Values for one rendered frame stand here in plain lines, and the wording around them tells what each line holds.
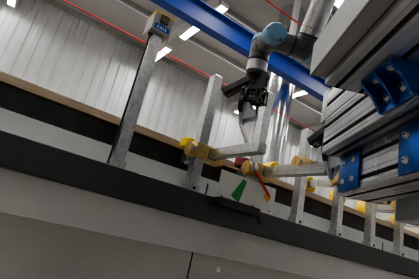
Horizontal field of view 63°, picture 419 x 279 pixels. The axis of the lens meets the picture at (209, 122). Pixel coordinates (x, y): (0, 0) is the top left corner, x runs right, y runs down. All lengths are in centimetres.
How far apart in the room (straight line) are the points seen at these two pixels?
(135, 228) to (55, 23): 817
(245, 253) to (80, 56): 792
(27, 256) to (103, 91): 770
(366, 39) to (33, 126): 98
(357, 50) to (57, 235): 99
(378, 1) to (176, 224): 85
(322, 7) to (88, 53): 801
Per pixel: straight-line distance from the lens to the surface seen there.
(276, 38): 119
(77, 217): 101
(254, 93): 122
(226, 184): 119
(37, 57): 868
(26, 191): 99
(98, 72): 886
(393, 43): 56
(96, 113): 123
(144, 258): 131
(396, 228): 207
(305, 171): 116
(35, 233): 120
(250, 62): 127
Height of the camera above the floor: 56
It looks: 19 degrees up
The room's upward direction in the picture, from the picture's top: 13 degrees clockwise
